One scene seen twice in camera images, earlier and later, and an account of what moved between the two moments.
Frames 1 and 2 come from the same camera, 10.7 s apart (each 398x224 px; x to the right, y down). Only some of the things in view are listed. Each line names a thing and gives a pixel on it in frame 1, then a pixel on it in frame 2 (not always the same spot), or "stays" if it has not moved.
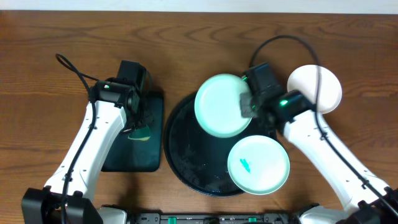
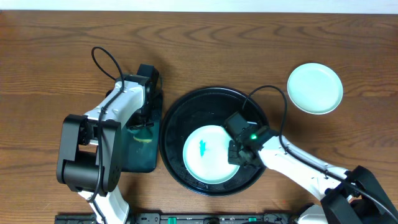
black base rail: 271,217 stays
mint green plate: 217,105 -> 314,88
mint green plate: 258,165 -> 205,155
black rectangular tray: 127,155 stays
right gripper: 259,116 -> 235,152
